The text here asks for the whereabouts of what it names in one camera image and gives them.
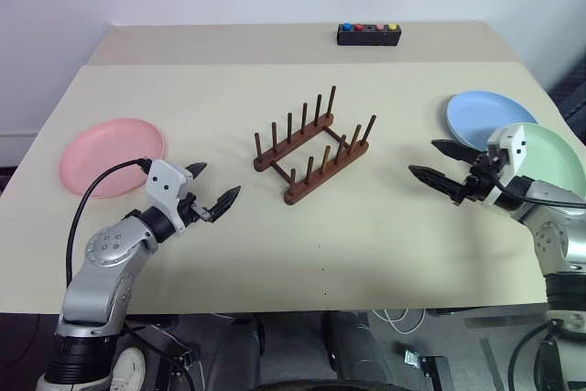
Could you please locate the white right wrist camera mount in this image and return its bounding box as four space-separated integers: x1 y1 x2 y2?
484 124 527 207

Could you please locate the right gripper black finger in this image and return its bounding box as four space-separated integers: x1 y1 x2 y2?
407 164 466 203
430 138 483 165

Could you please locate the green round plate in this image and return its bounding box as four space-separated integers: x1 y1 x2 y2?
496 122 586 201

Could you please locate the thin white cable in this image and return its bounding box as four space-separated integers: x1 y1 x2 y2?
369 307 428 335

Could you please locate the dark grey rounded shape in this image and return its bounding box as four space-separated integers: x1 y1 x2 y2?
323 310 393 386

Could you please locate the pink round plate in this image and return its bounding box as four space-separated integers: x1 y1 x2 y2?
58 117 168 200

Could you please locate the black cable under table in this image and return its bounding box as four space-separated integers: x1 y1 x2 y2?
506 319 567 391

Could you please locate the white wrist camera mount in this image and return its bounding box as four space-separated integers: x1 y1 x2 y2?
484 124 527 207
145 159 194 233

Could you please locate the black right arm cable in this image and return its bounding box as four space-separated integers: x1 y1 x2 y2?
491 179 586 208

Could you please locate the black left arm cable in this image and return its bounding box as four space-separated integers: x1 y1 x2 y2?
65 158 153 290

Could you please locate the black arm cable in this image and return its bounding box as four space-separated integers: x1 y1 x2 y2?
65 158 153 290
491 179 586 208

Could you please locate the blue round plate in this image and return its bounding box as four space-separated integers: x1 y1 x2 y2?
446 91 537 152

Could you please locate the black mesh chair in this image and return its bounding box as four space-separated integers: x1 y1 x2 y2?
548 57 586 136

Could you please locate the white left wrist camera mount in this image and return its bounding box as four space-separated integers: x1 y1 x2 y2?
145 159 194 233

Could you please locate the black metal frame bracket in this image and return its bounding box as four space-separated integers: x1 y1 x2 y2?
404 348 454 391

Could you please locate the wooden dish rack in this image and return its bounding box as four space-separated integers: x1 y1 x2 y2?
253 84 378 206

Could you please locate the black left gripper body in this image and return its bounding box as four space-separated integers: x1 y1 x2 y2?
177 192 212 226

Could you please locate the white shoe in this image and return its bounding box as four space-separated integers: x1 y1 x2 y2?
111 346 147 391

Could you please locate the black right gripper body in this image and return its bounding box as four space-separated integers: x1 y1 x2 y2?
458 150 505 204

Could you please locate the black button box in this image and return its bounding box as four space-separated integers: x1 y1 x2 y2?
336 23 403 48

